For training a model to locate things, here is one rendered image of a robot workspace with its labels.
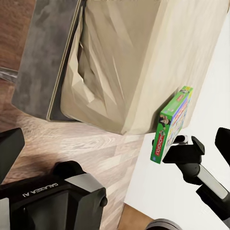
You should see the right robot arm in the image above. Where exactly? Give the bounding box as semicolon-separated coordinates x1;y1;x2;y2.
162;135;230;229

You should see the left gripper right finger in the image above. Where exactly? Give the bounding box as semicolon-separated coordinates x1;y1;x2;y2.
215;127;230;166

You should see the board game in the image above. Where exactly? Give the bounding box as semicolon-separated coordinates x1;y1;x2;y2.
150;86;194;164

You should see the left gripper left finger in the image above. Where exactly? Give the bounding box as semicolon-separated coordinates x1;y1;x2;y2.
0;127;25;185

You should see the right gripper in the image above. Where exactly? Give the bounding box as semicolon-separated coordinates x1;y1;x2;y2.
162;136;205;173

